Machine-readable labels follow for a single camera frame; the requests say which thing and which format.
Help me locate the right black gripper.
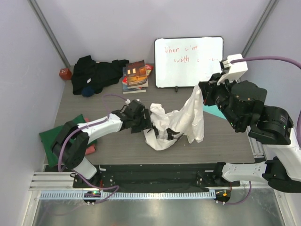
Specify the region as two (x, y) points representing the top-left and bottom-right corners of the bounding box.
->
(200, 72), (243, 130)

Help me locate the white t-shirt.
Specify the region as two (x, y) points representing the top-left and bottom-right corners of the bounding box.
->
(143, 85), (205, 151)

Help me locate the blue Nineteen Eighty-Four book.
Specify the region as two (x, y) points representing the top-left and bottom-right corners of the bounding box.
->
(122, 67), (146, 94)

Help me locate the brown Edward Tulane book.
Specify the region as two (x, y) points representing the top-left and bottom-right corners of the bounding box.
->
(126, 60), (148, 89)

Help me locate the red Treehouse book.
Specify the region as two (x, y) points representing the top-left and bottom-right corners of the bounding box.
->
(123, 64), (155, 91)

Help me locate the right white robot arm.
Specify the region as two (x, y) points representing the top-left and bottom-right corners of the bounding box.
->
(198, 73), (301, 193)

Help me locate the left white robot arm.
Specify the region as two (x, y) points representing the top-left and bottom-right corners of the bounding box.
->
(50, 99), (152, 188)

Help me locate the teal cutting board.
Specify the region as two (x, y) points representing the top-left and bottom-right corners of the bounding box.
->
(203, 105), (226, 119)

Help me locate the white whiteboard with writing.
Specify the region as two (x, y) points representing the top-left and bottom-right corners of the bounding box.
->
(154, 36), (224, 88)

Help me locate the folded pink t-shirt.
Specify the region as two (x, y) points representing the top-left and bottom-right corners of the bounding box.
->
(83, 117), (96, 156)

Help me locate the black t-shirt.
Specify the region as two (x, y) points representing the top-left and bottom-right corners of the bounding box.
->
(71, 55), (129, 95)

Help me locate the red cube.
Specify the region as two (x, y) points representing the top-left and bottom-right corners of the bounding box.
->
(59, 68), (72, 81)

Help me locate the folded green t-shirt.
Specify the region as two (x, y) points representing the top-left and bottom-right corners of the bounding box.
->
(39, 114), (90, 167)

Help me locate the slotted cable duct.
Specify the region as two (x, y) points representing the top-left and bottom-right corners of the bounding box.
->
(40, 190), (216, 200)

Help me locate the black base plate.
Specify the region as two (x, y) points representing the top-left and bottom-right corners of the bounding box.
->
(73, 163), (240, 193)

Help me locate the right aluminium frame post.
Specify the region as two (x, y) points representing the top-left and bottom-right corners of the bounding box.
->
(241, 0), (279, 57)

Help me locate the aluminium frame post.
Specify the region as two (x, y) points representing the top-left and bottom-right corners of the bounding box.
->
(241, 0), (279, 57)
(28, 0), (71, 68)

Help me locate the left aluminium frame post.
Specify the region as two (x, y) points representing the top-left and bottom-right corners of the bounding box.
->
(28, 0), (71, 68)

